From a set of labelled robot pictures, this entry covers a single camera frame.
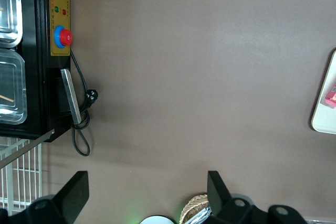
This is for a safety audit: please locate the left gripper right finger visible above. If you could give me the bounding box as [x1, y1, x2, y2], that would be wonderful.
[207, 170, 307, 224]

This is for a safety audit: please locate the light wicker basket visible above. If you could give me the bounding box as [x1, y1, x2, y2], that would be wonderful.
[180, 194, 211, 224]

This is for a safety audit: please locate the black power cable with plug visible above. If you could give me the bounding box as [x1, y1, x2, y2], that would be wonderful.
[69, 49, 99, 156]

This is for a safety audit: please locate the pink snack pack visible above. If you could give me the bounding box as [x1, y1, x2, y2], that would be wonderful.
[324, 82, 336, 108]

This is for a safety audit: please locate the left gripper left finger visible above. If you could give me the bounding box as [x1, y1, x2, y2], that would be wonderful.
[0, 170, 90, 224]

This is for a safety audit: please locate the beige plastic tray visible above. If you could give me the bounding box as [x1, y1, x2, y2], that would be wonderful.
[311, 48, 336, 134]

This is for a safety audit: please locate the white wire basket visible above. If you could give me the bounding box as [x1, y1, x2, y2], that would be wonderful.
[0, 137, 44, 216]

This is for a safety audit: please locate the long silver lever bar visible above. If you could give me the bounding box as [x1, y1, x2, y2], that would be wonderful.
[0, 128, 56, 169]

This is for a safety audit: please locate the steel tray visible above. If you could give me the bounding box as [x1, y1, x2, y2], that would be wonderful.
[0, 0, 23, 48]
[0, 48, 28, 125]

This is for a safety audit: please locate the black machine with yellow panel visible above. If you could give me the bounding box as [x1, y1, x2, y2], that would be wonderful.
[0, 0, 72, 143]

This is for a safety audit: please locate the short silver metal bar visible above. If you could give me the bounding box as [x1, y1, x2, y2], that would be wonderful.
[60, 68, 82, 125]

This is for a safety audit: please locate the red emergency stop button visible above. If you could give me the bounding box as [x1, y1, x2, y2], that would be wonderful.
[53, 25, 73, 50]

